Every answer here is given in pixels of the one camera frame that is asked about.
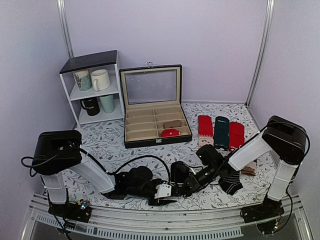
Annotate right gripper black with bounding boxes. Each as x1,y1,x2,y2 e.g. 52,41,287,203
179,163,219,196

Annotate black sock white stripes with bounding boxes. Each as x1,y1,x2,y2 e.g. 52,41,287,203
170,161,192,197

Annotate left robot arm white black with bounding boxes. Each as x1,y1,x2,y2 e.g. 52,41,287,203
31,130,181,217

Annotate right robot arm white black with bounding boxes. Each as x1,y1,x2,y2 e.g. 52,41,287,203
168,115,310,218

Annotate rolled red sock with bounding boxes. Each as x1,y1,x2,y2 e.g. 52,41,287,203
161,128,180,138

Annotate red santa sock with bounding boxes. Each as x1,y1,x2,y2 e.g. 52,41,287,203
198,115,214,148

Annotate rolled brown sock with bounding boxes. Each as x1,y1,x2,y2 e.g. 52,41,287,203
163,119,182,129

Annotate black striped sock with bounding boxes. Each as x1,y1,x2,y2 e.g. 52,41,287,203
218,172,243,196

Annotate dark green sock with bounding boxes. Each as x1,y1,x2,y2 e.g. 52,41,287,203
213,116,230,150

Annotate black compartment box open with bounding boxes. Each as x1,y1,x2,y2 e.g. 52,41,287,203
119,64,193,149

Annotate red white sock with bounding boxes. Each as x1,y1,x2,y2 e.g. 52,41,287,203
228,121,245,152

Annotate cream brown sock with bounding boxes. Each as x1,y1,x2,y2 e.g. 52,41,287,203
241,161,257,176

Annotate mint green mug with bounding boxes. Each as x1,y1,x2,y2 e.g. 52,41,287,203
99,94,115,114

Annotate black mug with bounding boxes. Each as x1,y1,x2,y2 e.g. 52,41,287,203
80,97,100,117

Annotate cream white mug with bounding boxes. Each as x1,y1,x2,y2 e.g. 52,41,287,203
91,69,111,92

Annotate white shelf black top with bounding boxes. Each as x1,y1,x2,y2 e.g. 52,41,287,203
59,50,125,127

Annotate floral teal mug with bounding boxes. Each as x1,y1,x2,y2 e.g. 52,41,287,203
73,69,92,91

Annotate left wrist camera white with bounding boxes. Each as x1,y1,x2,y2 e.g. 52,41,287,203
154,183,173,199

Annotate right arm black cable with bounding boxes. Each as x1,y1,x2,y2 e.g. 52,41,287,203
214,119,312,186

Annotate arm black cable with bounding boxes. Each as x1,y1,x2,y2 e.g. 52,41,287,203
214,119,312,186
21,147,175,187

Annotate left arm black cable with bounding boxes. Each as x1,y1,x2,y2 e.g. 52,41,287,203
21,147,175,187

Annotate aluminium front rail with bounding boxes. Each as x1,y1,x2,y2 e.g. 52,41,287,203
21,192,315,240

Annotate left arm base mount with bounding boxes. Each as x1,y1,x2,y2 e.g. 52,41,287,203
48,199,92,223

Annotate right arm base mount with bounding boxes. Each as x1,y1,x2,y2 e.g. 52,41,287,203
240,198,285,235

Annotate right corner metal post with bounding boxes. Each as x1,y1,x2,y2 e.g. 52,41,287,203
245,0,275,108

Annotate corner metal post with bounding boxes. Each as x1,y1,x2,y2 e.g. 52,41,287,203
56,0,74,58
245,0,275,108

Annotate left corner metal post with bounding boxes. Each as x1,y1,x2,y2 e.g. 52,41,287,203
56,0,74,58

